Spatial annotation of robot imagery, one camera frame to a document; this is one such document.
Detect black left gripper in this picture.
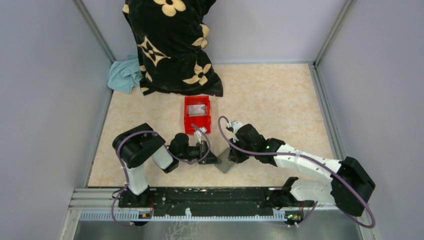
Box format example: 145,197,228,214
178,140,222,165

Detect grey card holder wallet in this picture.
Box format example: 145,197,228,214
214,147,235,174

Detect red plastic bin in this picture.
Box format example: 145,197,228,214
183,95,212,135

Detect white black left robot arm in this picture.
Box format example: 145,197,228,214
112,123,222,207

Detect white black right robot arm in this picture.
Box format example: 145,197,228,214
226,121,376,217

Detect silver credit card in bin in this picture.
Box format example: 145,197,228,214
187,104,208,117

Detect light blue cloth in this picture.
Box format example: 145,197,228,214
107,55,142,94

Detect black floral blanket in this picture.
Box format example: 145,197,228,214
122,0,224,97

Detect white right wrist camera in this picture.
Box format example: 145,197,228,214
226,120,244,134

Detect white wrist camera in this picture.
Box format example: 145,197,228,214
194,125,210,144
226,120,244,134

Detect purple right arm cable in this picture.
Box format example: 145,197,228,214
217,115,377,230

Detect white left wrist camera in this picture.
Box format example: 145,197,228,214
194,125,210,144

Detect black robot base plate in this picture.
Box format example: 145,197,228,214
112,187,315,217

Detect grey slotted cable duct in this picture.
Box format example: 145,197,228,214
79,208,288,222

